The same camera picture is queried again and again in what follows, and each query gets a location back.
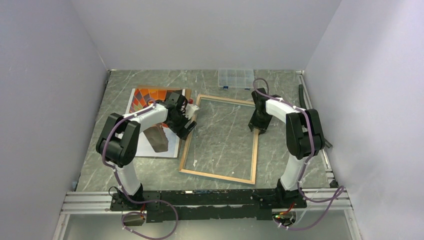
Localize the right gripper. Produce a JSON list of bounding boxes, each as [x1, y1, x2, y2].
[[248, 110, 272, 135]]

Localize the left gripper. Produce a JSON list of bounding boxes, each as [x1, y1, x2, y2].
[[165, 109, 197, 140]]

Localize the hot air balloon photo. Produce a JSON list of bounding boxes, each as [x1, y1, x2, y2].
[[126, 86, 186, 159]]

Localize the blue picture frame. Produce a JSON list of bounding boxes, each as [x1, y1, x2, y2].
[[179, 94, 259, 185]]

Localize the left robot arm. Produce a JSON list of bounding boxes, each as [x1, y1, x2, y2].
[[95, 92, 200, 210]]

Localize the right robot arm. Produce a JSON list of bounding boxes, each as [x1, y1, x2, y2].
[[248, 88, 325, 208]]

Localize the clear plastic organizer box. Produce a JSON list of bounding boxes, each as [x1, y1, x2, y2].
[[217, 68, 255, 89]]

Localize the black base bar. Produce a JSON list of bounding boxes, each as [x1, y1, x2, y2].
[[110, 188, 307, 223]]

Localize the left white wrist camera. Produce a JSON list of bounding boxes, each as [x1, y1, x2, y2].
[[184, 103, 200, 120]]

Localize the black hose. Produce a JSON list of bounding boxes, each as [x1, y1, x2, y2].
[[298, 83, 333, 148]]

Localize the aluminium rail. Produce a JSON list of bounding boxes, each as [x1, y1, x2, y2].
[[60, 188, 354, 215]]

